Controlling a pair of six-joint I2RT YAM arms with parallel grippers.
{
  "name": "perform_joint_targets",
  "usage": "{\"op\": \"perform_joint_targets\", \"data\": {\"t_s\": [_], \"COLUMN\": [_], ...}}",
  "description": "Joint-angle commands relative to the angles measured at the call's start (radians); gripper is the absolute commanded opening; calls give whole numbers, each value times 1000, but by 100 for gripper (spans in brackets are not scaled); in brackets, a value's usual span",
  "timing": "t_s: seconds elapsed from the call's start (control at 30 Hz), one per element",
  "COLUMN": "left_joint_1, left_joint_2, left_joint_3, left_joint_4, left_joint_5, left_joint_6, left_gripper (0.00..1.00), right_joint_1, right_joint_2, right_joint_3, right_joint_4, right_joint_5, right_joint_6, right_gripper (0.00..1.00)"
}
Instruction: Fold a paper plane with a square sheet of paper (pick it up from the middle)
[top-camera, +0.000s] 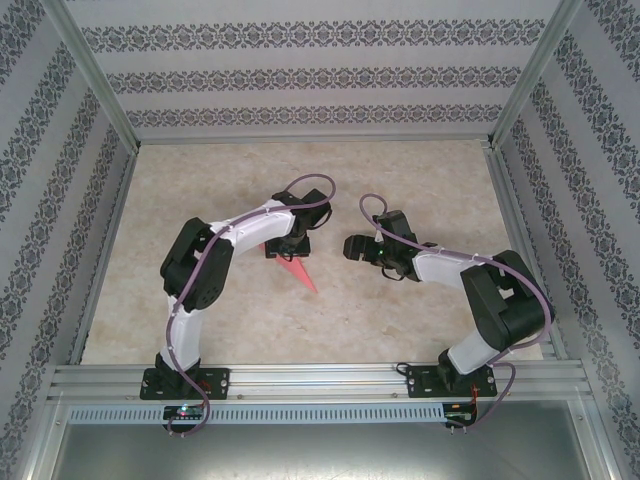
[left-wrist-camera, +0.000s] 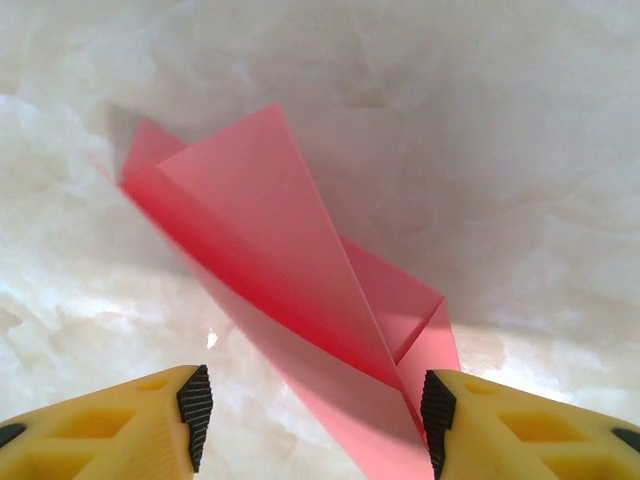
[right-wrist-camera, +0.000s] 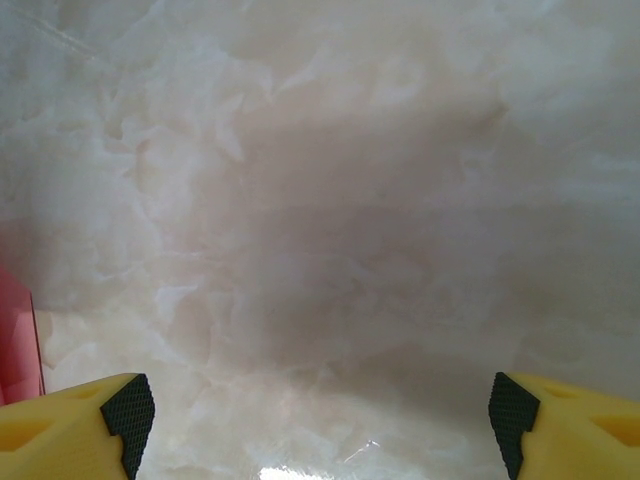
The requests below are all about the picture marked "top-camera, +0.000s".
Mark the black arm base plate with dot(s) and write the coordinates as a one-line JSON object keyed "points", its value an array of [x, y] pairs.
{"points": [[420, 385], [217, 382]]}

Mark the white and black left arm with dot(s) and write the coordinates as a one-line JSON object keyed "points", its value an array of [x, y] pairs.
{"points": [[255, 225]]}

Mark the pink paper sheet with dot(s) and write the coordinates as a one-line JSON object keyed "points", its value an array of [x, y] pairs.
{"points": [[297, 272]]}

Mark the aluminium cross rail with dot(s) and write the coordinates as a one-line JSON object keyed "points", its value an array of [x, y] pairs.
{"points": [[315, 140]]}

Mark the aluminium frame post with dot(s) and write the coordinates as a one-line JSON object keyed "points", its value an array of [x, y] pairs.
{"points": [[536, 70], [92, 70]]}

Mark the aluminium mounting rail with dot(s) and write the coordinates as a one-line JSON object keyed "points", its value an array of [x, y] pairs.
{"points": [[320, 380]]}

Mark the small green circuit board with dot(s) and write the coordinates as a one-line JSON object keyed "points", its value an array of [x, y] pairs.
{"points": [[460, 417], [182, 411]]}

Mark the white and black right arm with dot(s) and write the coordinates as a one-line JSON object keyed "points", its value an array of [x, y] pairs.
{"points": [[445, 267]]}

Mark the grey sheet metal panel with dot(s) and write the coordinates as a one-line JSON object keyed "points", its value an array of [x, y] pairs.
{"points": [[320, 455]]}

